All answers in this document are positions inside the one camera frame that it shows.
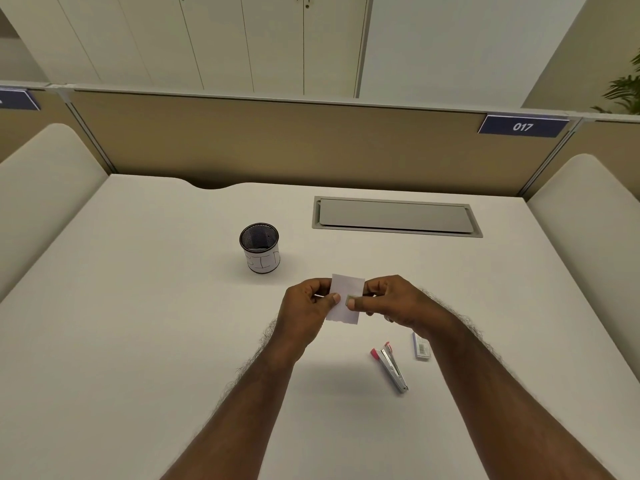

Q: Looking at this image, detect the person's left hand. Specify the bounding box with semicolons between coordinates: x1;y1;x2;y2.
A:
269;278;342;367

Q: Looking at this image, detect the person's right hand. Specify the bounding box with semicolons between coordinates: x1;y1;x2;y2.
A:
345;274;469;345

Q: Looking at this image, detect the white paper sheet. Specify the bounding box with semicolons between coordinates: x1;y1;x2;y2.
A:
325;273;365;327

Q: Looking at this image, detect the pink metal stapler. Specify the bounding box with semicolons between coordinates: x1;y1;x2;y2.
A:
369;342;409;395

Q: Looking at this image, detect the person's left forearm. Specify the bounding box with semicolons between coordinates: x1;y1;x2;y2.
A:
159;344;301;480

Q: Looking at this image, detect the person's right forearm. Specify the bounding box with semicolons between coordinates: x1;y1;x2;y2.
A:
429;314;616;480

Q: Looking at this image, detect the black mesh pen holder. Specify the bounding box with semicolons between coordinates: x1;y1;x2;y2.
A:
239;223;281;275

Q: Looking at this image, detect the white curved desk divider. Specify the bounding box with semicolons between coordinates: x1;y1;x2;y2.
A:
525;153;640;383
0;123;110;301

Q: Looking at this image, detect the long beige partition panel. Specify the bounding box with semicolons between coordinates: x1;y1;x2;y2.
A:
57;84;583;198

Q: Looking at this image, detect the blue number sign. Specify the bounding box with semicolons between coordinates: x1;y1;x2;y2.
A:
477;113;571;139
0;88;41;111

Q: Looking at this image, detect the beige side partition panel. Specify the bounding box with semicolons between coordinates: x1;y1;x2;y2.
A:
519;117;640;201
0;82;116;175

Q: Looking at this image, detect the white tall cabinet row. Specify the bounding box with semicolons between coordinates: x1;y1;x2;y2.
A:
0;0;373;99

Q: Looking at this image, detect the green potted plant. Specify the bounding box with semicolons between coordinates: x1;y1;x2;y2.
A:
592;52;640;115

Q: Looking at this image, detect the grey desk cable hatch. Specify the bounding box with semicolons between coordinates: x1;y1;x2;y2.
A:
311;196;485;239

